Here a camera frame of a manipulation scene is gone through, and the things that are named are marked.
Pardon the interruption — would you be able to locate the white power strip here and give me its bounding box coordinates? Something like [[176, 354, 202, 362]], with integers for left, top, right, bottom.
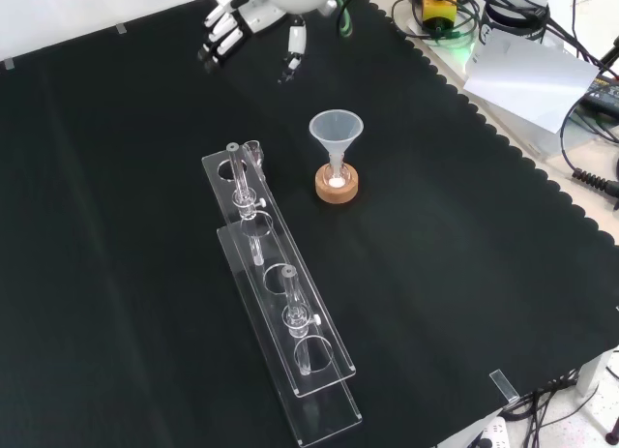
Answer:
[[465, 415, 515, 448]]

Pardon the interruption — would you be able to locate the yellow stop button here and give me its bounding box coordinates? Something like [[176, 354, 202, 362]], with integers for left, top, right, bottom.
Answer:
[[421, 0, 458, 32]]

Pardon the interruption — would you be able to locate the clear plastic funnel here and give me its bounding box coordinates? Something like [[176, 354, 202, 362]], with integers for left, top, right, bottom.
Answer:
[[309, 109, 365, 171]]

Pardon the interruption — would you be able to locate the cork ring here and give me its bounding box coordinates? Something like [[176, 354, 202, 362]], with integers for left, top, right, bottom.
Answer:
[[314, 163, 361, 205]]

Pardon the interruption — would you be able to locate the clear plastic clip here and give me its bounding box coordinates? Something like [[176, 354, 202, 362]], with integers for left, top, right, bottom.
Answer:
[[488, 369, 519, 403]]

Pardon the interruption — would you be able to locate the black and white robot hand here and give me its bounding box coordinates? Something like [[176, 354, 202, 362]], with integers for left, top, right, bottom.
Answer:
[[195, 0, 310, 85]]

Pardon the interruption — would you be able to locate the pale board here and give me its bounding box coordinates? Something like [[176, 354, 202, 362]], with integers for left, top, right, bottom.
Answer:
[[462, 31, 602, 134]]

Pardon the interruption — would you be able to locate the black cloth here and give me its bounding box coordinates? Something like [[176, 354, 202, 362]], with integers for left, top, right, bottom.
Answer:
[[0, 0, 619, 448]]

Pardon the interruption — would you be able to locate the black coiled cable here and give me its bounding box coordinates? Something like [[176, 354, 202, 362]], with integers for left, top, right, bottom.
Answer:
[[560, 93, 619, 198]]

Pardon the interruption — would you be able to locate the black device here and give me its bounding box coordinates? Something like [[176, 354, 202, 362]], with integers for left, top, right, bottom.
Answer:
[[581, 74, 619, 116]]

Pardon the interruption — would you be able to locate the clear funnel stand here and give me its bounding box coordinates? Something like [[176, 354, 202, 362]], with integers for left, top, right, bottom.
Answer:
[[200, 140, 364, 448]]

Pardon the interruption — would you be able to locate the clear round-bottom flask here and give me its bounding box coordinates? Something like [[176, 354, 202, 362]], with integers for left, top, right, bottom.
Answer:
[[324, 155, 350, 189]]

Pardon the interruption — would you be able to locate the green cable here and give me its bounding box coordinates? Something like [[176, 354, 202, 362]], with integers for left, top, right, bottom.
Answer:
[[337, 0, 358, 38]]

